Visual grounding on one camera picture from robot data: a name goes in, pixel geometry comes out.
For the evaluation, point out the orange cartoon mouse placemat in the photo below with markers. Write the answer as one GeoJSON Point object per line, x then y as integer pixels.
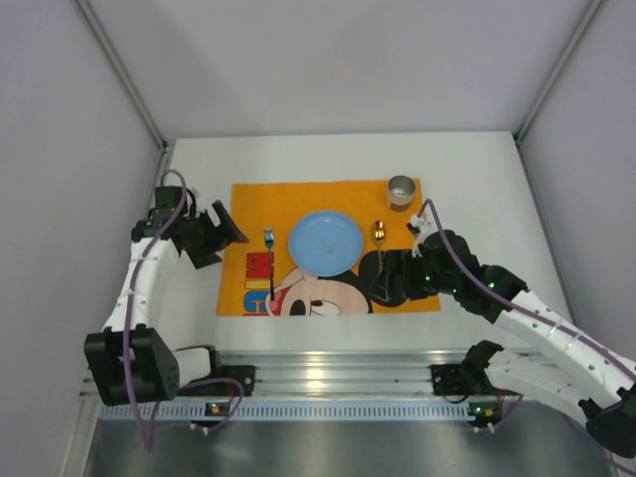
{"type": "Point", "coordinates": [244, 289]}

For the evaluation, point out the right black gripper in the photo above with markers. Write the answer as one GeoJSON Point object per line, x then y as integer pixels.
{"type": "Point", "coordinates": [398, 277]}

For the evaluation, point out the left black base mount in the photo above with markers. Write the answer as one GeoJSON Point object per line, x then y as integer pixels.
{"type": "Point", "coordinates": [223, 382]}

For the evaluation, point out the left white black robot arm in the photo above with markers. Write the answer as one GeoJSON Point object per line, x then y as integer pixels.
{"type": "Point", "coordinates": [127, 358]}

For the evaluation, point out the gold spoon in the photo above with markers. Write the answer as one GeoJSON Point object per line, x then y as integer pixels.
{"type": "Point", "coordinates": [379, 236]}

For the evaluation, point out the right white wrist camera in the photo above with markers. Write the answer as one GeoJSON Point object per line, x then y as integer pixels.
{"type": "Point", "coordinates": [421, 228]}

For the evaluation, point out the aluminium frame post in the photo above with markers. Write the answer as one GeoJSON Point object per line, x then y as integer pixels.
{"type": "Point", "coordinates": [565, 54]}
{"type": "Point", "coordinates": [112, 57]}

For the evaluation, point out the paper cup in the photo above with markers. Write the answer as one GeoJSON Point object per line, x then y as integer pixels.
{"type": "Point", "coordinates": [401, 190]}

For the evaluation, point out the aluminium rail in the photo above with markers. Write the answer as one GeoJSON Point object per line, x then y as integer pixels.
{"type": "Point", "coordinates": [310, 374]}

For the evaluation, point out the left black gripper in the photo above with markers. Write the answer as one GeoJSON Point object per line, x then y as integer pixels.
{"type": "Point", "coordinates": [208, 238]}

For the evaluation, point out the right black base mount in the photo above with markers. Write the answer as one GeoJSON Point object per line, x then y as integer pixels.
{"type": "Point", "coordinates": [453, 380]}

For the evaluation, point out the blue metallic fork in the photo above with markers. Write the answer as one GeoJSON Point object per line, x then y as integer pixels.
{"type": "Point", "coordinates": [268, 237]}

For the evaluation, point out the blue plastic plate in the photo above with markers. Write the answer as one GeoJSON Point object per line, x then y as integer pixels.
{"type": "Point", "coordinates": [325, 243]}

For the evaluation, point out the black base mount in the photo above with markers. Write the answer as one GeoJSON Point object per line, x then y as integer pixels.
{"type": "Point", "coordinates": [453, 380]}
{"type": "Point", "coordinates": [223, 382]}

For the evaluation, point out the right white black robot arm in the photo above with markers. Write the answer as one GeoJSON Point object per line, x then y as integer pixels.
{"type": "Point", "coordinates": [585, 380]}

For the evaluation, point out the left aluminium frame post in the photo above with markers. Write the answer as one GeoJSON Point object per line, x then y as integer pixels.
{"type": "Point", "coordinates": [112, 57]}

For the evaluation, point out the slotted cable duct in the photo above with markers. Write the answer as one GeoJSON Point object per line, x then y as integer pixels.
{"type": "Point", "coordinates": [340, 410]}

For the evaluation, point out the right aluminium frame post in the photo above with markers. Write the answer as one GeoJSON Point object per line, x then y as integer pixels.
{"type": "Point", "coordinates": [565, 54]}

